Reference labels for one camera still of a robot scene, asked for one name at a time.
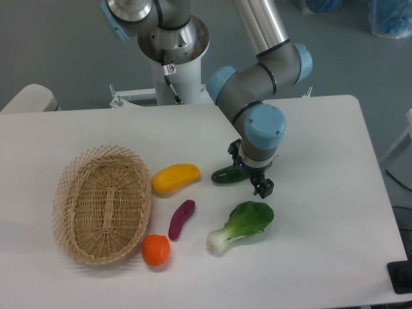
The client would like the purple sweet potato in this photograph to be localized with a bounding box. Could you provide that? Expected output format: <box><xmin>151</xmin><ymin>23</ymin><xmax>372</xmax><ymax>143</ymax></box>
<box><xmin>168</xmin><ymin>200</ymin><xmax>196</xmax><ymax>241</ymax></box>

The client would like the white furniture leg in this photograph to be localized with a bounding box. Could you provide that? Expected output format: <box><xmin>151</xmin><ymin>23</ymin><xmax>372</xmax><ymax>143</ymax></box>
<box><xmin>380</xmin><ymin>109</ymin><xmax>411</xmax><ymax>169</ymax></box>

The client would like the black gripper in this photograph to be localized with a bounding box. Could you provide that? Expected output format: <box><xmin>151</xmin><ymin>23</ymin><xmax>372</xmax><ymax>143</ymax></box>
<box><xmin>227</xmin><ymin>138</ymin><xmax>274</xmax><ymax>198</ymax></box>

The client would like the dark green cucumber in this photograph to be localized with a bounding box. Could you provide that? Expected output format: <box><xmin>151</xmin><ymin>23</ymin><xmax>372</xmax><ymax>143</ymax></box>
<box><xmin>211</xmin><ymin>165</ymin><xmax>248</xmax><ymax>184</ymax></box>

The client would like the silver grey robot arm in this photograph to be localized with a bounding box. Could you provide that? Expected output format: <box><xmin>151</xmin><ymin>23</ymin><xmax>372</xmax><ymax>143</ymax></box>
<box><xmin>100</xmin><ymin>1</ymin><xmax>312</xmax><ymax>198</ymax></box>

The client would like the green bok choy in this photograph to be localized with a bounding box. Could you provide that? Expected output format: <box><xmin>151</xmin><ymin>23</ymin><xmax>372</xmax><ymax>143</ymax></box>
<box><xmin>206</xmin><ymin>201</ymin><xmax>275</xmax><ymax>256</ymax></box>

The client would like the yellow bell pepper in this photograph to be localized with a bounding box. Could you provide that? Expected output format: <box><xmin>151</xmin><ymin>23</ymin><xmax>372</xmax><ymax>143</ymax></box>
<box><xmin>152</xmin><ymin>164</ymin><xmax>201</xmax><ymax>194</ymax></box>

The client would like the black floor cable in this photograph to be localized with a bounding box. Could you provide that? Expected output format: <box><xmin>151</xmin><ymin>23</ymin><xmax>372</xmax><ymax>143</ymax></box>
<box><xmin>384</xmin><ymin>167</ymin><xmax>412</xmax><ymax>191</ymax></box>

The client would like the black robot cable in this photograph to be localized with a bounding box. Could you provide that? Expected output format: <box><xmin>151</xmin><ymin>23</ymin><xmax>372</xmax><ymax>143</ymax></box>
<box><xmin>160</xmin><ymin>48</ymin><xmax>184</xmax><ymax>105</ymax></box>

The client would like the white chair back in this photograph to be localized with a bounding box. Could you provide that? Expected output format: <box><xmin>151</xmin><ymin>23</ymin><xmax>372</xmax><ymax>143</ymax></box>
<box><xmin>1</xmin><ymin>84</ymin><xmax>62</xmax><ymax>114</ymax></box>

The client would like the woven wicker basket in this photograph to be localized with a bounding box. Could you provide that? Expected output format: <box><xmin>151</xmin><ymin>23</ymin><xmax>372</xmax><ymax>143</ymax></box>
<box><xmin>52</xmin><ymin>145</ymin><xmax>151</xmax><ymax>265</ymax></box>

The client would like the orange tomato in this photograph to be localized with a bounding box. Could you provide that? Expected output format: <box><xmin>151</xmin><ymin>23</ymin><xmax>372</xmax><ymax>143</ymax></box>
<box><xmin>141</xmin><ymin>234</ymin><xmax>171</xmax><ymax>267</ymax></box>

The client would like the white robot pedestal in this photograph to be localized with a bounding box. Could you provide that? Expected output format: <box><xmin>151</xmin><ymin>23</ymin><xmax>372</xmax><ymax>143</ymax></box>
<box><xmin>108</xmin><ymin>15</ymin><xmax>314</xmax><ymax>109</ymax></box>

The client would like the blue plastic bag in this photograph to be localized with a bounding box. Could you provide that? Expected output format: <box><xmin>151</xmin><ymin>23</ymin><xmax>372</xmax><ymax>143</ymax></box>
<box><xmin>368</xmin><ymin>0</ymin><xmax>411</xmax><ymax>39</ymax></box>

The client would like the blue bag at top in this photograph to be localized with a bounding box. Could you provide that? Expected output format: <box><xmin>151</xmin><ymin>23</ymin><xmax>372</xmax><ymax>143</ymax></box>
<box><xmin>298</xmin><ymin>0</ymin><xmax>343</xmax><ymax>15</ymax></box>

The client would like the black box at table edge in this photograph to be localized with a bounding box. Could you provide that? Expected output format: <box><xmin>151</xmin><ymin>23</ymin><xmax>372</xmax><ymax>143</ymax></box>
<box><xmin>387</xmin><ymin>261</ymin><xmax>411</xmax><ymax>294</ymax></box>

